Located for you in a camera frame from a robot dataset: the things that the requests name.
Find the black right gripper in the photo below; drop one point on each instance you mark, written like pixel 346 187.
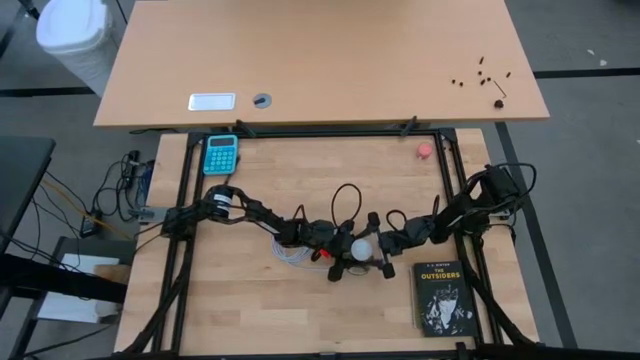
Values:
pixel 407 235

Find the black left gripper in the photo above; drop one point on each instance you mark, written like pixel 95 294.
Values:
pixel 325 236

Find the white lightbulb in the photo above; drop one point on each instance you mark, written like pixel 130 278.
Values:
pixel 361 249

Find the brushed metal lamp socket base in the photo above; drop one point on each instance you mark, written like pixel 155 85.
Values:
pixel 362 267

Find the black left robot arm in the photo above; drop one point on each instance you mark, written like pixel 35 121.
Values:
pixel 255 207

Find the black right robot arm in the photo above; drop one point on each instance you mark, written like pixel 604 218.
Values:
pixel 465 210

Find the red zip tie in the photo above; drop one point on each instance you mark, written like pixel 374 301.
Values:
pixel 325 253

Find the black The Outsiders book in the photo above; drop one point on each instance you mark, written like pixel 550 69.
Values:
pixel 445 305

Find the small pink container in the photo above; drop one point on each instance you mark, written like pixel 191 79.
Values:
pixel 424 150

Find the black clamp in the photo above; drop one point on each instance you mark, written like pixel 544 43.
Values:
pixel 409 126

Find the teal calculator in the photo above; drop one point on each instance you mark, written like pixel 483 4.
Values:
pixel 220 160

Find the grey desk grommet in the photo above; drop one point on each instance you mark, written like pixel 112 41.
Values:
pixel 262 100

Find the small black knob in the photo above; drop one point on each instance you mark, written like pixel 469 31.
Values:
pixel 498 104

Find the light wooden desk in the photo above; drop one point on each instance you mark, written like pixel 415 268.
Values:
pixel 320 50

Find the black allen key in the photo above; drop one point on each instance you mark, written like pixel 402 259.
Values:
pixel 500 89

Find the white rectangular plate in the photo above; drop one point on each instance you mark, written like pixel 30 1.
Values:
pixel 212 102

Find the black power adapter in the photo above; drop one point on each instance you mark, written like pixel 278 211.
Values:
pixel 89 227

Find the white paper sheet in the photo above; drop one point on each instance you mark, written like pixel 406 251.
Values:
pixel 70 307

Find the black metal stand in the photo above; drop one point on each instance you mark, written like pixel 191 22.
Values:
pixel 50 282

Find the black side table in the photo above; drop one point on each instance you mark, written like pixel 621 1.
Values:
pixel 20 175

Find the white trash bin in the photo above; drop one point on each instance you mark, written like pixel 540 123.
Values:
pixel 75 30

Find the black aluminium frame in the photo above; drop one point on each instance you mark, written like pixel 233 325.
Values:
pixel 320 133

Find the grey metal bracket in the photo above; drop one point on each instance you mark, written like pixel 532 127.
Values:
pixel 150 215

